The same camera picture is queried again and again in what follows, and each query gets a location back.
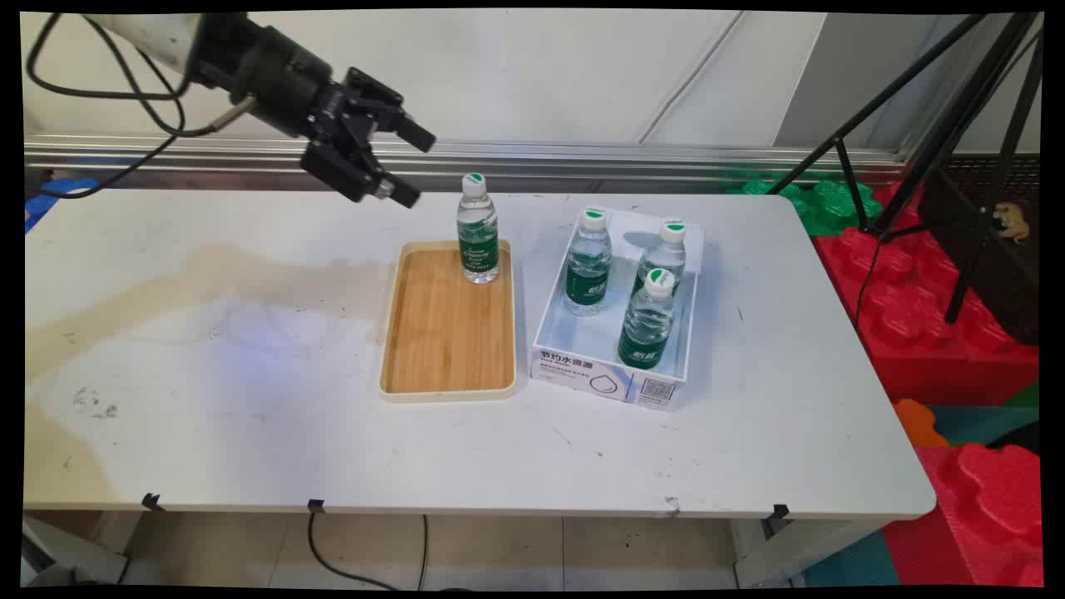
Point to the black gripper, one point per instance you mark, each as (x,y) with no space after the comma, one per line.
(266,75)

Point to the green label water bottle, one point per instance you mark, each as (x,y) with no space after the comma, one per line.
(588,270)
(668,249)
(646,324)

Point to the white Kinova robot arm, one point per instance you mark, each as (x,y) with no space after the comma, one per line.
(158,37)

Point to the water bottle with script label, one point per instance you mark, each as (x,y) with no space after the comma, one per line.
(478,237)

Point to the wooden tray with cream rim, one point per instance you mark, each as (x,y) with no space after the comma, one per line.
(448,329)

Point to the white cardboard box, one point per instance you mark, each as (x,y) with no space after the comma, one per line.
(595,349)

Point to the blue foam block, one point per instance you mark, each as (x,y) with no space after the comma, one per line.
(54,195)

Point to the black tape piece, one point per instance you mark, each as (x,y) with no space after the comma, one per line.
(780,512)
(315,506)
(151,502)

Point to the green foam block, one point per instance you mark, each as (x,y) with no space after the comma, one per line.
(832,208)

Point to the white table leg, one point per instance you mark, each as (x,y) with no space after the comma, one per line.
(75,549)
(799,549)

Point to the large red foam block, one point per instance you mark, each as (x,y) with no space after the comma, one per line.
(915,333)

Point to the black tripod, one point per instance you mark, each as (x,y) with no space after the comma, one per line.
(951,125)

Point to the orange foam piece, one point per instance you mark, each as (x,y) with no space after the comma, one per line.
(919,423)

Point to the black board panel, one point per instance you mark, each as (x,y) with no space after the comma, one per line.
(998,283)

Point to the small brown toy animal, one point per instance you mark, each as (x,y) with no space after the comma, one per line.
(1011,220)

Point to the red foam block wavy edge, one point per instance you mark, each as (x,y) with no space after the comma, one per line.
(990,507)

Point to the aluminium rail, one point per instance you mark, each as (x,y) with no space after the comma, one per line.
(582,162)

